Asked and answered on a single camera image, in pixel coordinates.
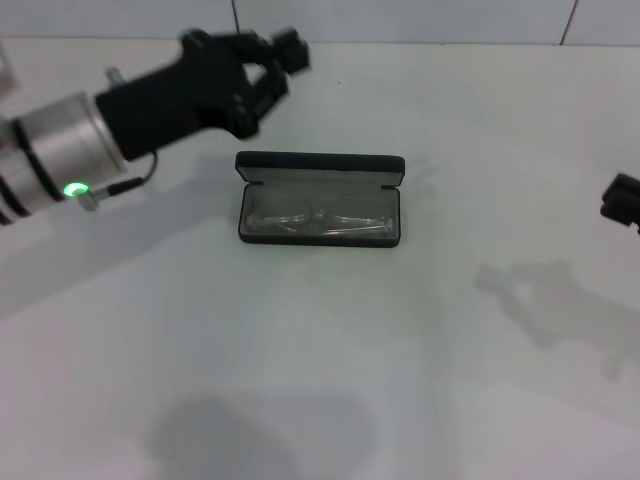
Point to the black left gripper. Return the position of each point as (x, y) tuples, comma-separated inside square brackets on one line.
[(175, 100)]

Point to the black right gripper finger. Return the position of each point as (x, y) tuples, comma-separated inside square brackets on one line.
[(622, 217), (625, 187)]

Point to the clear white glasses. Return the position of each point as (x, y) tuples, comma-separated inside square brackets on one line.
[(320, 220)]

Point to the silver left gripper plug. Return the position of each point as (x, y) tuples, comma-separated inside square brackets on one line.
[(115, 76)]

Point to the black glasses case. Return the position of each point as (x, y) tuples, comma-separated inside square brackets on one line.
[(320, 172)]

